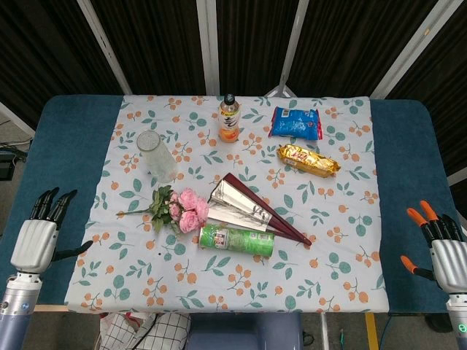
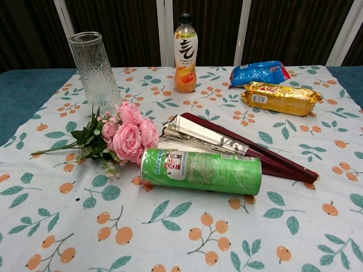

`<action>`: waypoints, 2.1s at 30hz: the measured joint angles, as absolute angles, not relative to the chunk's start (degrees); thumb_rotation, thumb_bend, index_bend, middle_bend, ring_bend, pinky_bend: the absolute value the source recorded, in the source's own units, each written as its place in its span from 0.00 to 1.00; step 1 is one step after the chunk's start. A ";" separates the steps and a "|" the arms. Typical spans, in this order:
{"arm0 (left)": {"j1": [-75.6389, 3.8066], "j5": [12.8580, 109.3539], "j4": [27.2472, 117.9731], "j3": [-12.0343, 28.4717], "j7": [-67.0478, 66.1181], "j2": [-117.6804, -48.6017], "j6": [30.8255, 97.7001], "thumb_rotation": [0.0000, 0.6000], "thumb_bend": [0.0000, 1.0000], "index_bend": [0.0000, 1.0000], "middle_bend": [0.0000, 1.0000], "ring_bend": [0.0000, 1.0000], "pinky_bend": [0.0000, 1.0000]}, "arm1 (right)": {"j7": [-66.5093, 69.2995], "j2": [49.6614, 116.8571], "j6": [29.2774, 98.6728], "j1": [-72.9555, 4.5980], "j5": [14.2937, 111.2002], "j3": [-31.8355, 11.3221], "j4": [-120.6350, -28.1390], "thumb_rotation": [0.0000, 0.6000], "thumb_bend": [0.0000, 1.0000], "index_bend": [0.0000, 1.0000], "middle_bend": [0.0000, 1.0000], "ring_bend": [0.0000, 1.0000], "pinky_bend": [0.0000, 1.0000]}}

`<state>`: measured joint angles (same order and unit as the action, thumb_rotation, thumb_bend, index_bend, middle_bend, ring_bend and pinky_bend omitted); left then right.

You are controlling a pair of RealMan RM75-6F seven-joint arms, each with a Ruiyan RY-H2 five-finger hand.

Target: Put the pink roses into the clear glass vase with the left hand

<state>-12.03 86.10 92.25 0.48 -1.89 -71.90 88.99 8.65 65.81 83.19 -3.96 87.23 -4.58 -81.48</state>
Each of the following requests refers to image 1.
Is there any right orange-tipped robot hand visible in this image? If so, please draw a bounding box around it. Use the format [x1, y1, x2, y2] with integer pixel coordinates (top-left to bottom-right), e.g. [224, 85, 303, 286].
[400, 200, 467, 295]

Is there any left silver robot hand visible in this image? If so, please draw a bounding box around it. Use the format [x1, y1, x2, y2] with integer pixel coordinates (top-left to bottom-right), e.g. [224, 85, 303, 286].
[9, 187, 94, 274]

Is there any pink artificial rose bouquet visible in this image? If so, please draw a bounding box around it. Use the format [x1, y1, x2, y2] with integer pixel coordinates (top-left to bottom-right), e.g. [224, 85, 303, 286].
[115, 184, 210, 235]

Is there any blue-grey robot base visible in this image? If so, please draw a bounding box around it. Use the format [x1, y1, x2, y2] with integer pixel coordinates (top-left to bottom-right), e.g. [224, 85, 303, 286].
[185, 312, 304, 350]

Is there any clear glass vase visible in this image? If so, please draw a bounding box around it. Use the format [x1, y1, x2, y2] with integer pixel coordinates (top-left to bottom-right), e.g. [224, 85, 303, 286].
[136, 130, 179, 184]

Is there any black box device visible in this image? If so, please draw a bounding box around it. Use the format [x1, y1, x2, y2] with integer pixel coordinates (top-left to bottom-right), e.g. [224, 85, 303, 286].
[0, 151, 18, 182]

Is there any teal table cover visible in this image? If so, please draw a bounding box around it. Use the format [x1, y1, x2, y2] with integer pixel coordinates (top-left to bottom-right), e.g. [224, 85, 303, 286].
[0, 94, 467, 315]

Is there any white black checked bag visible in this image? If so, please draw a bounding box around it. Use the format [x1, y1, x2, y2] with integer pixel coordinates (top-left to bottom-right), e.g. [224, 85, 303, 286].
[99, 311, 193, 350]

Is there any gold foil snack packet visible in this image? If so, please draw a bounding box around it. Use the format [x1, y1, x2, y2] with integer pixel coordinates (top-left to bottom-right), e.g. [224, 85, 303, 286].
[276, 143, 341, 179]

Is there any green chip can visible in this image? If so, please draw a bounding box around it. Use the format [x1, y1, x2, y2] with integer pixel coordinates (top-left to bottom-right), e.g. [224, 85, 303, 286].
[198, 222, 276, 258]

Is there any blue snack bag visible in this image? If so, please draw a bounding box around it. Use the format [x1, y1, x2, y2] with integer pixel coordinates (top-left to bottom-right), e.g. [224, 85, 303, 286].
[268, 106, 324, 141]

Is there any maroon folding paper fan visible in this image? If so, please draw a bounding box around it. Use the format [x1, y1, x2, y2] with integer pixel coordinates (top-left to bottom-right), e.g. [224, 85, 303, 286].
[203, 172, 313, 247]

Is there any leaf and berry tablecloth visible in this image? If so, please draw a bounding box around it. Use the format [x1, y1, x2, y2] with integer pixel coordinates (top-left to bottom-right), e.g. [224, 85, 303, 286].
[63, 94, 390, 315]

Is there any orange tea drink bottle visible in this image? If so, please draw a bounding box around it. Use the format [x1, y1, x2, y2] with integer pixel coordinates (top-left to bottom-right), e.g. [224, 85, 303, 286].
[217, 93, 242, 144]

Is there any white partition frame post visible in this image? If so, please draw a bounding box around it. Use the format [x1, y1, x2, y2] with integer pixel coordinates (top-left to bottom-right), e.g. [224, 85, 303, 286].
[196, 0, 220, 96]
[370, 0, 453, 100]
[76, 0, 133, 96]
[264, 0, 311, 98]
[0, 101, 36, 138]

